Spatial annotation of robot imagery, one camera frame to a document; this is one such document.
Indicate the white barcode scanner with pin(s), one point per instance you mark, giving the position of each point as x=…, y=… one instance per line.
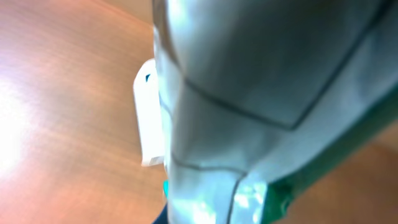
x=149, y=120

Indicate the green 3M gloves package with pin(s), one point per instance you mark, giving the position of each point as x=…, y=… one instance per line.
x=261, y=98

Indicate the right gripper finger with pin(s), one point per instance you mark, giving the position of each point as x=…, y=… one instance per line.
x=163, y=217

